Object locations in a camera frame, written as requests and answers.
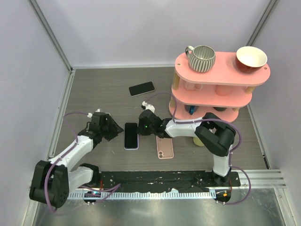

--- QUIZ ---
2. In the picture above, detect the lilac phone case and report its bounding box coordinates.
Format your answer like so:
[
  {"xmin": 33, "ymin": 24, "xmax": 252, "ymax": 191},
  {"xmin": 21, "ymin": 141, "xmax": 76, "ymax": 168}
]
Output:
[{"xmin": 124, "ymin": 136, "xmax": 139, "ymax": 150}]

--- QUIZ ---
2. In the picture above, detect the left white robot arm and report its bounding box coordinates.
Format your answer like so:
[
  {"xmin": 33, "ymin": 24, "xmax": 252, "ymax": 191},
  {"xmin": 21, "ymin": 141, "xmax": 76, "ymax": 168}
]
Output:
[{"xmin": 29, "ymin": 110, "xmax": 123, "ymax": 210}]

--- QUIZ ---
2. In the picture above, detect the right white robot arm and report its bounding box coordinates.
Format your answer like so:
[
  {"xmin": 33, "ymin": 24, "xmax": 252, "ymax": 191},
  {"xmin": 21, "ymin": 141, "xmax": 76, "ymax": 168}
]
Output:
[{"xmin": 137, "ymin": 110, "xmax": 236, "ymax": 186}]

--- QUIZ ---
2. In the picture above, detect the pink phone case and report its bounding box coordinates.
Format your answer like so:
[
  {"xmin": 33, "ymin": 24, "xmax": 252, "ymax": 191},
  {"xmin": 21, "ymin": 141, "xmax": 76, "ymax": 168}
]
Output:
[{"xmin": 156, "ymin": 136, "xmax": 174, "ymax": 160}]

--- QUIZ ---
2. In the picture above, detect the black phone silver edge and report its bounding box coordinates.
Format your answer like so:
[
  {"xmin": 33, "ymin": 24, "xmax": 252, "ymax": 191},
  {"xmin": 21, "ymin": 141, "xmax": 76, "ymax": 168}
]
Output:
[{"xmin": 128, "ymin": 81, "xmax": 155, "ymax": 97}]

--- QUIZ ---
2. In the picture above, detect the blue cup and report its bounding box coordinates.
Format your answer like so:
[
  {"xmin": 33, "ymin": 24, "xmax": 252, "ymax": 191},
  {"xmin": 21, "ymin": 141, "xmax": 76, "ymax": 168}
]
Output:
[{"xmin": 184, "ymin": 105, "xmax": 198, "ymax": 115}]

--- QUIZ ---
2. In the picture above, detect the yellow green mug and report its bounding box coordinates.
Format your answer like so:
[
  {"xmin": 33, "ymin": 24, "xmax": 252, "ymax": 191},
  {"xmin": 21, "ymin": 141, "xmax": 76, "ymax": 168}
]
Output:
[{"xmin": 193, "ymin": 137, "xmax": 204, "ymax": 147}]

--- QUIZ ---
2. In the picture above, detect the clear pink glass cup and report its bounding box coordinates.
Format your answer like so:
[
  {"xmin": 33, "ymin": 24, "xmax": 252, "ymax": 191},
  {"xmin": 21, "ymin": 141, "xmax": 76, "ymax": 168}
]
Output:
[{"xmin": 184, "ymin": 82, "xmax": 203, "ymax": 91}]

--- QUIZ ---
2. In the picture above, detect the black mounting plate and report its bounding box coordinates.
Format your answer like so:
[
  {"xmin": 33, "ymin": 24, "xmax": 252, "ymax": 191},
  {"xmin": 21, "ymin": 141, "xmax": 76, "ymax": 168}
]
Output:
[{"xmin": 84, "ymin": 170, "xmax": 241, "ymax": 193}]

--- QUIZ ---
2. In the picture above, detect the dark cup bottom shelf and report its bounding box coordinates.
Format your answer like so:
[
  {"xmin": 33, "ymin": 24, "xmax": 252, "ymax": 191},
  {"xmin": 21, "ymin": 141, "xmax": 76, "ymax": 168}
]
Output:
[{"xmin": 213, "ymin": 107, "xmax": 227, "ymax": 112}]

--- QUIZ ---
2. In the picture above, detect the pink three-tier shelf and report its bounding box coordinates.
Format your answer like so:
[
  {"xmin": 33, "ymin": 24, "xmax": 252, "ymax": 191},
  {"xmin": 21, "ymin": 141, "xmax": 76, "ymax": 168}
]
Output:
[{"xmin": 169, "ymin": 52, "xmax": 270, "ymax": 122}]

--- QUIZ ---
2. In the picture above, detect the grey striped mug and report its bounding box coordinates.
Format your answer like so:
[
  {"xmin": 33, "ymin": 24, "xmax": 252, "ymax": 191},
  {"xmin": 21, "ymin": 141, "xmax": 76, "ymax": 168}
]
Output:
[{"xmin": 185, "ymin": 45, "xmax": 216, "ymax": 73}]

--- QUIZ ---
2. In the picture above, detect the red white bowl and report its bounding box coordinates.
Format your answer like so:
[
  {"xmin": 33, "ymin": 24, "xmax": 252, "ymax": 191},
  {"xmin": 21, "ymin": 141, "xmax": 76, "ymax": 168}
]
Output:
[{"xmin": 235, "ymin": 46, "xmax": 268, "ymax": 73}]

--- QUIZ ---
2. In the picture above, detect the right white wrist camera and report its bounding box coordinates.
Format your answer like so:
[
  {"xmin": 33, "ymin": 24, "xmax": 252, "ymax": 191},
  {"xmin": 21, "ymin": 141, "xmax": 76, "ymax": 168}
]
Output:
[{"xmin": 141, "ymin": 101, "xmax": 155, "ymax": 113}]

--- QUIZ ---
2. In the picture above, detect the white slotted cable duct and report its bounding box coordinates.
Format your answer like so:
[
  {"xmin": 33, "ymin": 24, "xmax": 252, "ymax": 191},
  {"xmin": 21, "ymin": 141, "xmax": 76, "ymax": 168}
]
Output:
[{"xmin": 68, "ymin": 190, "xmax": 216, "ymax": 200}]

